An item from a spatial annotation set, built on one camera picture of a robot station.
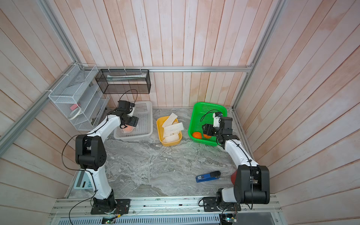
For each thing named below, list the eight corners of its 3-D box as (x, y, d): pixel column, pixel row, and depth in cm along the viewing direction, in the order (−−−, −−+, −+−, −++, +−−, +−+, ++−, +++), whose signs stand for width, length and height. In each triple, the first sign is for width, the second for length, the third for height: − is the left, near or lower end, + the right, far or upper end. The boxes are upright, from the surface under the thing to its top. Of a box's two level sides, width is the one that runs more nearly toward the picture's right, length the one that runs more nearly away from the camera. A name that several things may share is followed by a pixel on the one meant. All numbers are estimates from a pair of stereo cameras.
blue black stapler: (197, 184, 83) (198, 181, 79) (195, 178, 85) (196, 175, 81) (219, 178, 85) (221, 175, 81) (217, 173, 87) (219, 170, 83)
